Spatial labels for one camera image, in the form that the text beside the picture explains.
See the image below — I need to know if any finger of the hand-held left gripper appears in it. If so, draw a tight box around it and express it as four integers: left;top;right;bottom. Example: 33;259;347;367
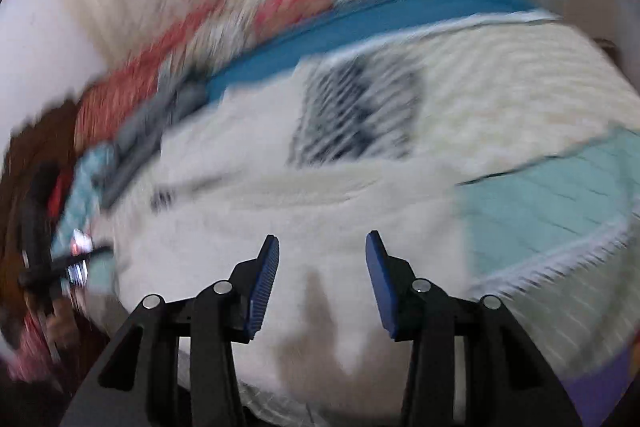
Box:
55;245;115;269

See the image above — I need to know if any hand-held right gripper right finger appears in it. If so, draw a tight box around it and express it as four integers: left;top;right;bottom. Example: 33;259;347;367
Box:
365;230;584;427

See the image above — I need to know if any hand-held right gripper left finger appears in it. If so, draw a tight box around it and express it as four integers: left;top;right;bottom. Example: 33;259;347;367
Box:
60;234;281;427

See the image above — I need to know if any cream fleece garment spotted trim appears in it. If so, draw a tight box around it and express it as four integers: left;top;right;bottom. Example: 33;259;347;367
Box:
102;56;468;410

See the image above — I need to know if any teal patterned cloth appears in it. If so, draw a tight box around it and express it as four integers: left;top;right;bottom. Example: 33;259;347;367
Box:
51;143;120;294

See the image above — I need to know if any grey jacket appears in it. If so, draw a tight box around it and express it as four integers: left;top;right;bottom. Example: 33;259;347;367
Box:
101;81;210;208

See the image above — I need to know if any patterned bed sheet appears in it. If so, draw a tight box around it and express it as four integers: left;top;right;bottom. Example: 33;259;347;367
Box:
240;7;640;427

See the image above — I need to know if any purple cloth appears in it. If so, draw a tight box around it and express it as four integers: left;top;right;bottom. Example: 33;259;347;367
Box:
564;351;637;427

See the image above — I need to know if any blue cloth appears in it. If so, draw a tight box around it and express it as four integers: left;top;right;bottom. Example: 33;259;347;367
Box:
206;0;543;104

